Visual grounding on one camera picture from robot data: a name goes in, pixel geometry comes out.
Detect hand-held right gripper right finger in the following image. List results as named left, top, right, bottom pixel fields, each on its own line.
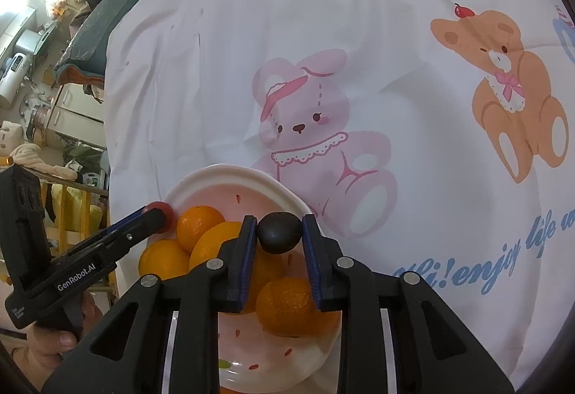
left=302, top=213, right=515, bottom=394

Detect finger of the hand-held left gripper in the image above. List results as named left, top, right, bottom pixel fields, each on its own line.
left=108, top=211, right=151, bottom=233
left=90, top=210, right=168, bottom=262

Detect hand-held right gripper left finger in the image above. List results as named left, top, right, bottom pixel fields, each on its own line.
left=40, top=215, right=259, bottom=394

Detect large round orange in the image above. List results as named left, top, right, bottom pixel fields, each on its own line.
left=243, top=250, right=286, bottom=315

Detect red cherry tomato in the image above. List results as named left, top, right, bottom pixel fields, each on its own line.
left=143, top=202, right=176, bottom=234

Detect small tangerine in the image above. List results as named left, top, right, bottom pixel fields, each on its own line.
left=255, top=276, right=342, bottom=338
left=176, top=205, right=225, bottom=253
left=138, top=239, right=192, bottom=282

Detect large oval orange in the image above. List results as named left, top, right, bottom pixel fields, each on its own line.
left=189, top=221, right=243, bottom=273

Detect dark purple cherry tomato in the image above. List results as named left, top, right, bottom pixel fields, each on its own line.
left=258, top=212, right=302, bottom=255

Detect pink speckled ceramic plate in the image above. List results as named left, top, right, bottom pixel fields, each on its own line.
left=161, top=164, right=346, bottom=394

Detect person's left hand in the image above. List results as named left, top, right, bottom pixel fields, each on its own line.
left=28, top=293, right=105, bottom=381

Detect yellow metal rack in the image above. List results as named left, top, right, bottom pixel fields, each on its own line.
left=40, top=177, right=112, bottom=291

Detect beige towel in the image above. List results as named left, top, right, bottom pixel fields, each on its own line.
left=9, top=143, right=78, bottom=180

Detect white kitchen cabinets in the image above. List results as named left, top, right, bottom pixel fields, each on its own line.
left=45, top=83, right=107, bottom=148

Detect white water heater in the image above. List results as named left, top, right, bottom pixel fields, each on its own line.
left=0, top=52, right=30, bottom=108

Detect teal padded cushion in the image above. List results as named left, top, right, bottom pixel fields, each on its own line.
left=54, top=0, right=177, bottom=86

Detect white cartoon printed blanket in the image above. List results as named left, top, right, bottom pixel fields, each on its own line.
left=103, top=0, right=575, bottom=394

